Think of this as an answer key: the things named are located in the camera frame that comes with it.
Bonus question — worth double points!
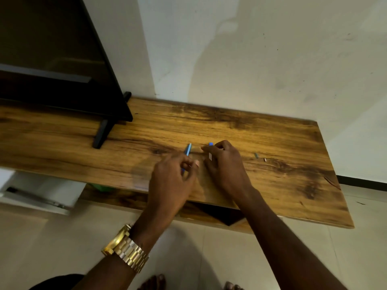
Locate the person's left hand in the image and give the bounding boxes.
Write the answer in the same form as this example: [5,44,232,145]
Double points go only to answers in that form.
[137,152,201,230]

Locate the person's right hand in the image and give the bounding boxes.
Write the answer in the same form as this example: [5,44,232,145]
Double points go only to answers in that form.
[201,140,255,206]

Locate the blue pen barrel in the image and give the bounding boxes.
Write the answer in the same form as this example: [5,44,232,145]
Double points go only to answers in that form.
[181,143,193,174]

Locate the person's right forearm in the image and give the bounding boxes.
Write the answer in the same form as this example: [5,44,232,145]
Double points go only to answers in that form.
[234,188,349,290]

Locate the wooden lower shelf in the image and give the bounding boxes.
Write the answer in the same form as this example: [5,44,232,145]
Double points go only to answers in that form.
[78,183,255,235]

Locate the green object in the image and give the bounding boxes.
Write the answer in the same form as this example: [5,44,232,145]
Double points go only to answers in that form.
[89,183,115,193]

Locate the black television stand leg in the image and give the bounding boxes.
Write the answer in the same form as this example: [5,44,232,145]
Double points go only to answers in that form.
[92,91,132,149]

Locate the gold metal wristwatch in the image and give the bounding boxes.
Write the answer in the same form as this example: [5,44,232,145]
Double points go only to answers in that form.
[102,224,150,274]

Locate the person's left foot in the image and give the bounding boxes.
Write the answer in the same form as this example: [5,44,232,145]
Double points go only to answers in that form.
[137,274,166,290]

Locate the white cabinet drawer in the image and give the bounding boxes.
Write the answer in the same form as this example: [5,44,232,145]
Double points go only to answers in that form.
[0,168,87,216]

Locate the person's dark shorts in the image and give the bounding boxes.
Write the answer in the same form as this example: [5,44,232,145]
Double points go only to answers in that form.
[28,274,86,290]

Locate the black flat television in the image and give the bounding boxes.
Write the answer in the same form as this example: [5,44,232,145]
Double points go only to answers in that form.
[0,0,134,123]

